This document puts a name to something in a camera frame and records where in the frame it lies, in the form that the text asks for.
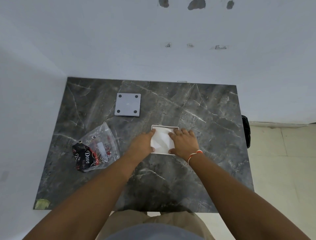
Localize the person's left hand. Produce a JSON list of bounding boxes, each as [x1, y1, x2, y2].
[[128, 130, 157, 163]]

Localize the person's right hand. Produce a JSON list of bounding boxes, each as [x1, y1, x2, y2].
[[168, 128, 200, 163]]

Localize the white paper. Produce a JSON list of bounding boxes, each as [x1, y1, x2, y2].
[[151, 127, 178, 154]]

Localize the white square box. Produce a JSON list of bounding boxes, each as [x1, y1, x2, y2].
[[150, 125, 180, 156]]

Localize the person's right forearm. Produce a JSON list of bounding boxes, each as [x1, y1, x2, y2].
[[188, 151, 312, 240]]

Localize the person's left forearm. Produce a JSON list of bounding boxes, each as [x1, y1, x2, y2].
[[22, 148, 139, 240]]

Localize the red white thread wristband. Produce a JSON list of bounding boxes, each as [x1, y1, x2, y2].
[[187, 149, 203, 165]]

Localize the clear plastic bag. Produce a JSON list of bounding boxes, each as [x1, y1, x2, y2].
[[72, 122, 121, 173]]

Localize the grey square plate black feet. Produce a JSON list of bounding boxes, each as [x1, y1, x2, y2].
[[115, 93, 141, 118]]

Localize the black object beside table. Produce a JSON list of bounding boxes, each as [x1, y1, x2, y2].
[[241, 115, 251, 149]]

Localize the black red printed packet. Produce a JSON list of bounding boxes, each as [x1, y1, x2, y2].
[[72, 138, 111, 172]]

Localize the grey shirt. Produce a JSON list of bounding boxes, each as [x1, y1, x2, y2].
[[105, 223, 206, 240]]

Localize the yellow tape piece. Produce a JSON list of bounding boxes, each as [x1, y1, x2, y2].
[[34, 199, 51, 210]]

